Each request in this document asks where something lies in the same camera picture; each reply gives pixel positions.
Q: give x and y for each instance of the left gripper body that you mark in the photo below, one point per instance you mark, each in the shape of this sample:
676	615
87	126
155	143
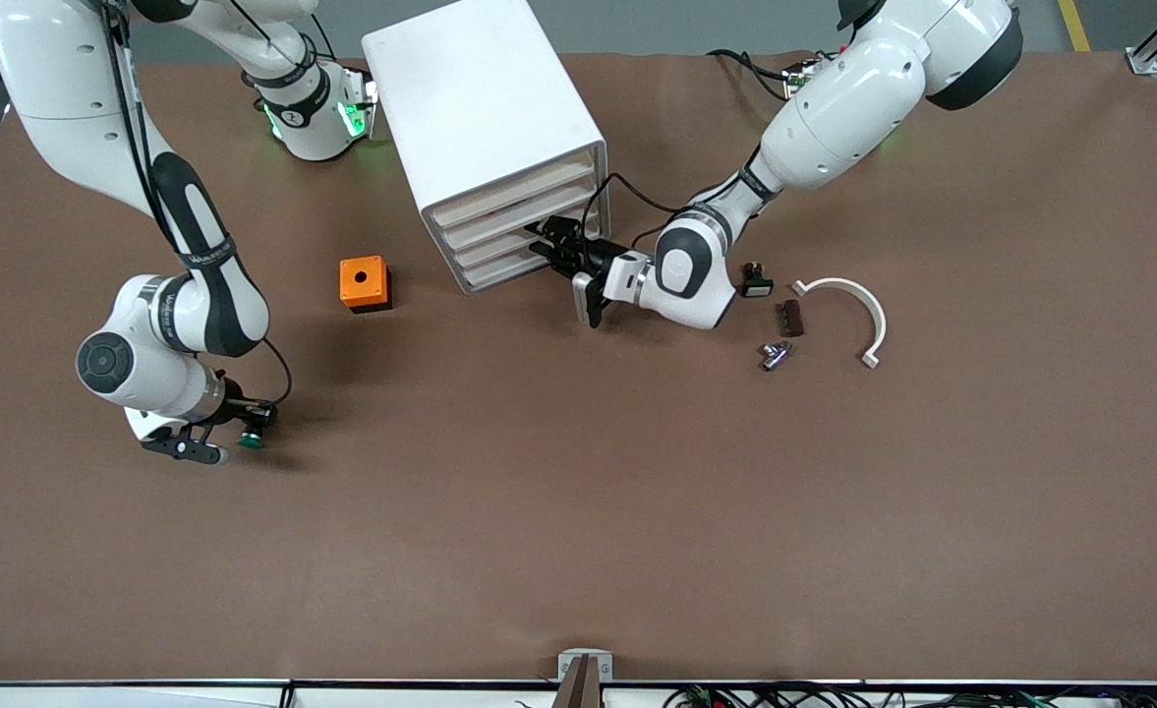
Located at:
600	256

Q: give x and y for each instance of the green push button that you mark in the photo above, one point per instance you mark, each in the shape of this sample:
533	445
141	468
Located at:
253	441

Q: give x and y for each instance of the white plastic drawer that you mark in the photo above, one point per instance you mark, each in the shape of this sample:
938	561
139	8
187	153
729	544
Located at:
490	248
514	192
494	273
499	222

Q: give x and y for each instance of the left arm base connector plate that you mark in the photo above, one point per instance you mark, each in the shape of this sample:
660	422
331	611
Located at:
796	77

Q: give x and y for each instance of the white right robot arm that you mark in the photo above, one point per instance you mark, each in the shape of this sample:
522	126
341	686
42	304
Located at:
67	98

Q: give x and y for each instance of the right arm base connector plate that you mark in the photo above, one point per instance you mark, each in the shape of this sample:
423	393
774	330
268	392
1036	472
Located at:
360	103

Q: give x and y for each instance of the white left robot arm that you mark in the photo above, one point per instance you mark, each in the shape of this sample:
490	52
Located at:
834	108

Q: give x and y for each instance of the white-capped black push button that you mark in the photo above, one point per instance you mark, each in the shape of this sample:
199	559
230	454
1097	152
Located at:
757	285

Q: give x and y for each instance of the white drawer cabinet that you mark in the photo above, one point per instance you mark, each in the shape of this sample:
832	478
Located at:
480	88

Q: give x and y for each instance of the orange button box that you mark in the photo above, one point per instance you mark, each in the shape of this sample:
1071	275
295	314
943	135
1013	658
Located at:
372	291

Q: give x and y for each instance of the silver metal fitting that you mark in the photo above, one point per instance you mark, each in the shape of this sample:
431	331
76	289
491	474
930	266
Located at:
775	356

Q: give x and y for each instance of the brown terminal block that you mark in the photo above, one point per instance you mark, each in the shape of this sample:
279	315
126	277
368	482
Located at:
791	318

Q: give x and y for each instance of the brown table mat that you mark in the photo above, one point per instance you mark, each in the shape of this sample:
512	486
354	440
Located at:
578	511

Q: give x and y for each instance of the white curved plastic clamp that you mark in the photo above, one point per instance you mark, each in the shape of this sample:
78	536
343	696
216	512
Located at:
873	310

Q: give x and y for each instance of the white table edge rail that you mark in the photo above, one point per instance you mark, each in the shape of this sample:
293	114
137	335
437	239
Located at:
145	696

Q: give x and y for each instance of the grey metal bracket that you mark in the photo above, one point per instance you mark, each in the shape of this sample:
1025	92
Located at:
585	657

